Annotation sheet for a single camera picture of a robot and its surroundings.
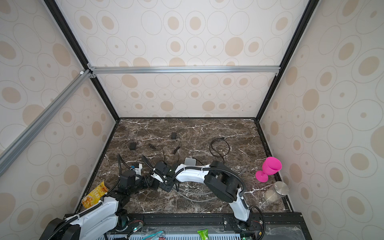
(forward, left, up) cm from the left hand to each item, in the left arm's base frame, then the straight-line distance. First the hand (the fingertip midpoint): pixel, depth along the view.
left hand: (157, 175), depth 87 cm
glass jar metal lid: (-10, -63, +11) cm, 65 cm away
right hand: (-4, -5, -3) cm, 7 cm away
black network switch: (-5, +1, -1) cm, 5 cm away
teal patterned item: (-29, -6, 0) cm, 29 cm away
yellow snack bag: (-12, +31, +2) cm, 33 cm away
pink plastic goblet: (0, -61, +13) cm, 62 cm away
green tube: (-28, -26, 0) cm, 38 cm away
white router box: (+10, -19, -3) cm, 21 cm away
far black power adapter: (+32, -6, -4) cm, 33 cm away
